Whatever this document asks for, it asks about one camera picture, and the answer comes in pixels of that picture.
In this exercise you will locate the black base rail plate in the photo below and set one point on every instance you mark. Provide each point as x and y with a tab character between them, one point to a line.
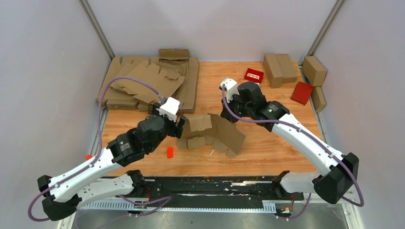
214	191

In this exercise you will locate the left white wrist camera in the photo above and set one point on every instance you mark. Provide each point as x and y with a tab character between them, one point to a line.
170	109

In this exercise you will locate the small red block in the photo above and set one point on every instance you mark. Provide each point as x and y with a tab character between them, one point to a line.
170	152

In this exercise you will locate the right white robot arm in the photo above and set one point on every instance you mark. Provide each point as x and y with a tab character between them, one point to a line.
336	172

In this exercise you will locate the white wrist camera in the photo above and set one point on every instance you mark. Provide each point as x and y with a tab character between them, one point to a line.
230	87
170	109

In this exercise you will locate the brown cardboard box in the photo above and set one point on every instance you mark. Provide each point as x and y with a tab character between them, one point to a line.
211	129

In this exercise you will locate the folded cardboard box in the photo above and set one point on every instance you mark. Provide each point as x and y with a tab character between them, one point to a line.
272	70
318	99

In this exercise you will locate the stack of flat cardboard blanks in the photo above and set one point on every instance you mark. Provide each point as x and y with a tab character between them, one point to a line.
137	82

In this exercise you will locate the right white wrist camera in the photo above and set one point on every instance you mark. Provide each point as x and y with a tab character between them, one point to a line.
230	87

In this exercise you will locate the folded cardboard box corner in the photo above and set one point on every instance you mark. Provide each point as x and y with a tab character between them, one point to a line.
314	71

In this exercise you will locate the folded cardboard box lower right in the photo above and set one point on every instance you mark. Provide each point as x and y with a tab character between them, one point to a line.
318	99

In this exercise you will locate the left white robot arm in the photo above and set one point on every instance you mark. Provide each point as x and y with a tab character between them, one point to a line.
65	193

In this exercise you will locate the red box with white labels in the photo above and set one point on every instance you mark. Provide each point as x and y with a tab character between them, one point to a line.
254	75

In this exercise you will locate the folded cardboard box left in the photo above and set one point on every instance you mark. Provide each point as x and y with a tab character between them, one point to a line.
272	70

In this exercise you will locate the dark red box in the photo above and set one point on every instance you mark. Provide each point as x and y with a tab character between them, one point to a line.
302	93

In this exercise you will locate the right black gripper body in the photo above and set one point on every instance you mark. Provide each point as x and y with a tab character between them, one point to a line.
246	109

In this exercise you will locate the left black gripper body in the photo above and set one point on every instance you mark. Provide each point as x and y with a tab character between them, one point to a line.
170	129

